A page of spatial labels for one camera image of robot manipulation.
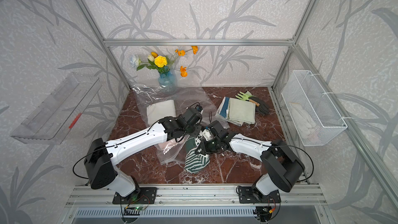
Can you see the white cloth in basket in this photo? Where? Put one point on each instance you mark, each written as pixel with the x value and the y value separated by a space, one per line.
pixel 305 125

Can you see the green white striped towel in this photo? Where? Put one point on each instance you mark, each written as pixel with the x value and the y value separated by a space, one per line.
pixel 194 162

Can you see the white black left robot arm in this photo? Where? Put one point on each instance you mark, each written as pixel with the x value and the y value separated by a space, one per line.
pixel 102 159

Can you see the circuit board with wires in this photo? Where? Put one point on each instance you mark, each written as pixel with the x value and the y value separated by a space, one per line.
pixel 134 210
pixel 264 214

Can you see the cream folded towel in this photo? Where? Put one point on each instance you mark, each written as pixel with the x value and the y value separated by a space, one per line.
pixel 241 112

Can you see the clear plastic vacuum bag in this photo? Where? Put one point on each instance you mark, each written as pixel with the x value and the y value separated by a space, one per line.
pixel 153 135

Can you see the blue white striped towel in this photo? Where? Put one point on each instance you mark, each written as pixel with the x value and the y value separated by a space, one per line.
pixel 222 111

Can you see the right circuit board with wires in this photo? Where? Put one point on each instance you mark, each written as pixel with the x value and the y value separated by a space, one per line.
pixel 264 214

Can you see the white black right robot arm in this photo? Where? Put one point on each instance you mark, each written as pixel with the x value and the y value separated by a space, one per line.
pixel 283 167

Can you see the left circuit board with wires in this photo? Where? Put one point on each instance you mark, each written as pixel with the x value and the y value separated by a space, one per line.
pixel 134 210

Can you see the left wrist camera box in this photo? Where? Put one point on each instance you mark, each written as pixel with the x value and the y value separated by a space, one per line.
pixel 193 115

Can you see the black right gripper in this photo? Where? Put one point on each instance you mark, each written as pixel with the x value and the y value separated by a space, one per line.
pixel 201 145

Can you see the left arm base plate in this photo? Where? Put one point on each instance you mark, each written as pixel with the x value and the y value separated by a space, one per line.
pixel 143 195

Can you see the blue glass vase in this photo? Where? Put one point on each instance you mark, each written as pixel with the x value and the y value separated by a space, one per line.
pixel 167 82

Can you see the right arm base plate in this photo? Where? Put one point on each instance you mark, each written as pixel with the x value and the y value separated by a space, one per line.
pixel 251 195

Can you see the white wire mesh basket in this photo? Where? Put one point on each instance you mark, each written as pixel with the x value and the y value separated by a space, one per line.
pixel 303 87

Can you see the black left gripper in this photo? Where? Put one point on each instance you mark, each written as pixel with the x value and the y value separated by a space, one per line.
pixel 198 127

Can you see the clear plastic wall shelf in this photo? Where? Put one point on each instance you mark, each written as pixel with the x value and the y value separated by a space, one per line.
pixel 52 121

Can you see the artificial flower bouquet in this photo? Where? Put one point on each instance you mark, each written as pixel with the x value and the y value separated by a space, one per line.
pixel 162 64

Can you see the green garden fork wooden handle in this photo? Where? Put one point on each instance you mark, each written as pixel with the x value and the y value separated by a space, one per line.
pixel 241 96

